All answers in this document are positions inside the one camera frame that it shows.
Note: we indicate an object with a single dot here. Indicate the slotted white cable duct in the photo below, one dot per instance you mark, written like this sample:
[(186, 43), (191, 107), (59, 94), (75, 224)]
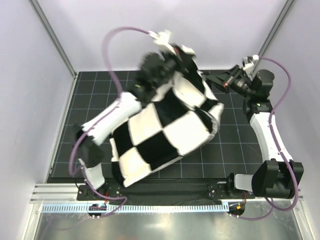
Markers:
[(103, 209)]

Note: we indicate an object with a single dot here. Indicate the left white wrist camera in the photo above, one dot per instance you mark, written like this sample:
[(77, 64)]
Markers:
[(161, 40)]

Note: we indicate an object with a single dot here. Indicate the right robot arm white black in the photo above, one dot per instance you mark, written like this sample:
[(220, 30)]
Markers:
[(279, 175)]

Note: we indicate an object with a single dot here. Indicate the black white checkered pillowcase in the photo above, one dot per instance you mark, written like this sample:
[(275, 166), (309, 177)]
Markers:
[(182, 116)]

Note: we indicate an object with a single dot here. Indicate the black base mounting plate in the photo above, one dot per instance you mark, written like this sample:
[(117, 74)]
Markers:
[(153, 190)]

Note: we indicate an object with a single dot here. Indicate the left aluminium corner post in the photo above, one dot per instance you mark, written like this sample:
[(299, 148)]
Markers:
[(52, 35)]

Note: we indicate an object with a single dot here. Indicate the black grid cutting mat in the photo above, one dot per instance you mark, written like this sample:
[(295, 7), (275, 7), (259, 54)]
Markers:
[(234, 149)]

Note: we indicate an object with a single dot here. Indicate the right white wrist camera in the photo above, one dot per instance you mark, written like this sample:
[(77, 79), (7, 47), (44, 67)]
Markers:
[(248, 63)]

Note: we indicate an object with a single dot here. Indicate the aluminium corner post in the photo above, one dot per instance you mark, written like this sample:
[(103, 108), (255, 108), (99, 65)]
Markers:
[(52, 35), (272, 33)]

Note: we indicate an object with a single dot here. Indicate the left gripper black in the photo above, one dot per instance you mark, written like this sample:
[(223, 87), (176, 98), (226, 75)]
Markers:
[(180, 55)]

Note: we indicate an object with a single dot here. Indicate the aluminium front frame rail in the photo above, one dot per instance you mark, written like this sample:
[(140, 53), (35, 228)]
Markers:
[(67, 192)]

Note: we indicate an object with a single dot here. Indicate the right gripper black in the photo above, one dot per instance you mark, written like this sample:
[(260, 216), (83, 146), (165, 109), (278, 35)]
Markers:
[(230, 80)]

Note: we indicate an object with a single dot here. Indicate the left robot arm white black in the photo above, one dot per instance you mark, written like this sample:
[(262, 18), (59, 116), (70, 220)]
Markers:
[(90, 135)]

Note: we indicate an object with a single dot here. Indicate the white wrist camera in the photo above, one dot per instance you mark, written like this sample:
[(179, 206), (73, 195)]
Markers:
[(161, 40), (248, 63)]

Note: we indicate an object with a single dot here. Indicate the right aluminium corner post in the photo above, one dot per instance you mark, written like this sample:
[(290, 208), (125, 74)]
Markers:
[(272, 33)]

